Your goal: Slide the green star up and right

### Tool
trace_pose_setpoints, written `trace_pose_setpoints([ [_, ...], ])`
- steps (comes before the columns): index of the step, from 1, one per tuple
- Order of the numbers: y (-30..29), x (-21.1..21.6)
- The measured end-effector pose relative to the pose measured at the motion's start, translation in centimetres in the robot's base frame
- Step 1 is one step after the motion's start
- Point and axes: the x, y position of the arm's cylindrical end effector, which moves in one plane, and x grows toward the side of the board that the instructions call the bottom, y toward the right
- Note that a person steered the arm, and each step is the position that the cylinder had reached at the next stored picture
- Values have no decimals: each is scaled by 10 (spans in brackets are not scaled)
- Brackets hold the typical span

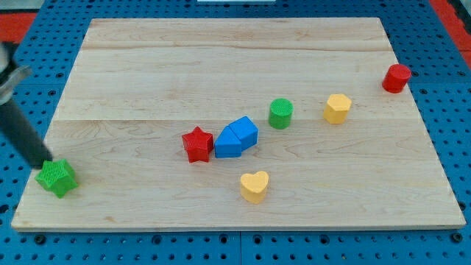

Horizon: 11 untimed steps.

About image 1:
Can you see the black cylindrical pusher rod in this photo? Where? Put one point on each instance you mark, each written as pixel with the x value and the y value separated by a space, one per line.
pixel 23 136

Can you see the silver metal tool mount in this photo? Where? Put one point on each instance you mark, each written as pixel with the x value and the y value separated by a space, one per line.
pixel 11 73

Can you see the green star block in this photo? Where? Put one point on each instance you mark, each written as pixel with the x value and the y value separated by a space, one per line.
pixel 57 177

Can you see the red star block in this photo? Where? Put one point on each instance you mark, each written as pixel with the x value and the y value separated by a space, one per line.
pixel 198 144

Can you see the light wooden board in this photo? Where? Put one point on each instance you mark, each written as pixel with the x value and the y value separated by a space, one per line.
pixel 138 85

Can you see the blue cube block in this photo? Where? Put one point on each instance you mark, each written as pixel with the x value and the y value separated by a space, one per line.
pixel 246 131

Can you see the yellow heart block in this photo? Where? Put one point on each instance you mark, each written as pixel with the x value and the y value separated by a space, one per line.
pixel 253 186

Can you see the green cylinder block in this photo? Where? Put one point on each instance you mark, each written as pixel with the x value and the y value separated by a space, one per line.
pixel 280 112

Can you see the yellow hexagon block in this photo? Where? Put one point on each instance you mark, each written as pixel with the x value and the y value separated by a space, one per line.
pixel 337 108

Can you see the red cylinder block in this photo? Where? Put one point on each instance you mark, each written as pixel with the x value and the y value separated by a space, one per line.
pixel 396 78

